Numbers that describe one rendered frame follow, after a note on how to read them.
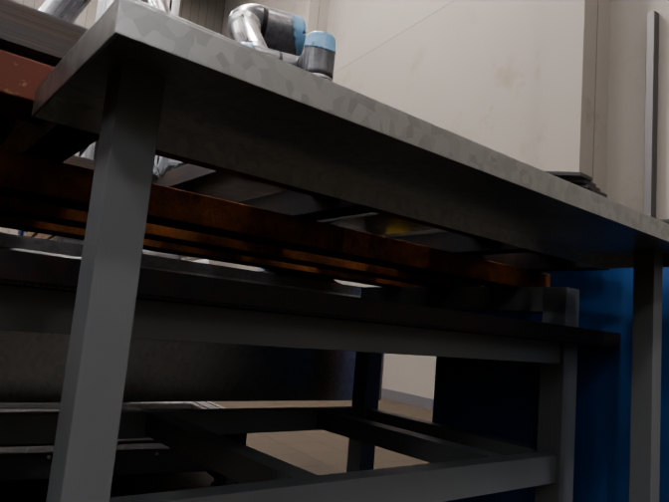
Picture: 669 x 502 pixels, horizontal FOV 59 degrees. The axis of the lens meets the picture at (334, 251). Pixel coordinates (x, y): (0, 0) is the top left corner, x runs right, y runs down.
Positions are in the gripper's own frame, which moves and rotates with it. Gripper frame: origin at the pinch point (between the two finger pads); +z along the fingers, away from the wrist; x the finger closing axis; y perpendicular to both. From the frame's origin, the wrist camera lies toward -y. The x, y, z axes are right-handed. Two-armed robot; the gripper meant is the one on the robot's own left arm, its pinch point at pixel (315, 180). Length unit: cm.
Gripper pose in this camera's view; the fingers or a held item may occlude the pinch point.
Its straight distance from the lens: 139.4
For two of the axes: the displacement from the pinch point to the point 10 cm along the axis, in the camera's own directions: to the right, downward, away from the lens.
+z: -0.9, 9.9, -1.3
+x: 6.3, -0.5, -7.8
